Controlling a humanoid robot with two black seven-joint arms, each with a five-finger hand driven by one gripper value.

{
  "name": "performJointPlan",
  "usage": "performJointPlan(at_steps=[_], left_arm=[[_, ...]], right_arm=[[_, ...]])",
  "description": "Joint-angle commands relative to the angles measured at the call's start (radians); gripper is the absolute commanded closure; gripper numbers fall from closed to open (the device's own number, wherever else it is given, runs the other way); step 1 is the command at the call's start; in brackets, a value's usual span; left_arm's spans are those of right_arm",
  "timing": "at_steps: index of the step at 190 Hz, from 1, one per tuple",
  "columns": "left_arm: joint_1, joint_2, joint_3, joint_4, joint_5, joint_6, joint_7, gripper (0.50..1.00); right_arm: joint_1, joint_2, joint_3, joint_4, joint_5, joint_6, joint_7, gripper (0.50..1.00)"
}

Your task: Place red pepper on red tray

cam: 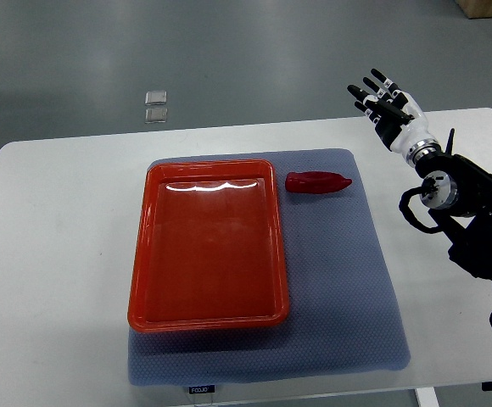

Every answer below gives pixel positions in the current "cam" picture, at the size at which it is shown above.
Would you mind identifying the red plastic tray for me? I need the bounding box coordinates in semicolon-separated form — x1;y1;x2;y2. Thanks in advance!
127;159;289;334

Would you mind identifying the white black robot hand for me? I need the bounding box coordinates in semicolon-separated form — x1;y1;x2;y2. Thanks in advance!
347;69;439;167

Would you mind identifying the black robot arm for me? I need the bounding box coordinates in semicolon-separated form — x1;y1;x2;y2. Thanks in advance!
399;139;492;283

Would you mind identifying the blue-grey mesh mat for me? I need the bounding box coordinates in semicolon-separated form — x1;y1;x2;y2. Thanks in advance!
128;148;410;387

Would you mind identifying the red pepper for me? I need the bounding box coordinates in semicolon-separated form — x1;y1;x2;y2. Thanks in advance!
285;171;353;194

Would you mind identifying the cardboard box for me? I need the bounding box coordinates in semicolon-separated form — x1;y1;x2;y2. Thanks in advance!
456;0;492;19

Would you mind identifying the white table leg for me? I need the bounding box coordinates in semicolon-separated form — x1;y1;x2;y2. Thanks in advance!
414;387;440;407

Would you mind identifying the upper floor metal plate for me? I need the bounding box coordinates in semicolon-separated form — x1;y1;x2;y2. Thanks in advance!
144;90;167;106

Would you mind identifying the black table label centre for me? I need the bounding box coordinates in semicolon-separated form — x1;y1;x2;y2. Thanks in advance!
188;385;215;394

